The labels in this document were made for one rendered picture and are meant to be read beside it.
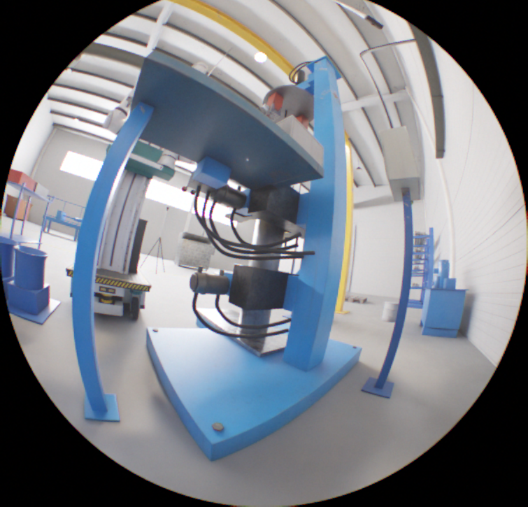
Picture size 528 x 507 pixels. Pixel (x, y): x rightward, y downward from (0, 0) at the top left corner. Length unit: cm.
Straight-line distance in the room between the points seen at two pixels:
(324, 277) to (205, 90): 85
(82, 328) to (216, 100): 71
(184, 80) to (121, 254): 148
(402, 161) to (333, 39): 590
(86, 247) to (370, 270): 1180
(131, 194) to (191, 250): 744
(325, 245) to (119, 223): 159
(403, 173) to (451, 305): 202
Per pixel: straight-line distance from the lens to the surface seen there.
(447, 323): 279
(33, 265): 142
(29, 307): 147
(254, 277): 81
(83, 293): 55
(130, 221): 170
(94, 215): 53
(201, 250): 917
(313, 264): 90
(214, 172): 79
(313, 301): 88
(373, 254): 1189
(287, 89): 192
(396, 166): 116
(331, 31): 668
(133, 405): 82
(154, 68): 57
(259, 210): 90
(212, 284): 88
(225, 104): 56
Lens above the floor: 60
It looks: 9 degrees up
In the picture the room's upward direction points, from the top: 10 degrees clockwise
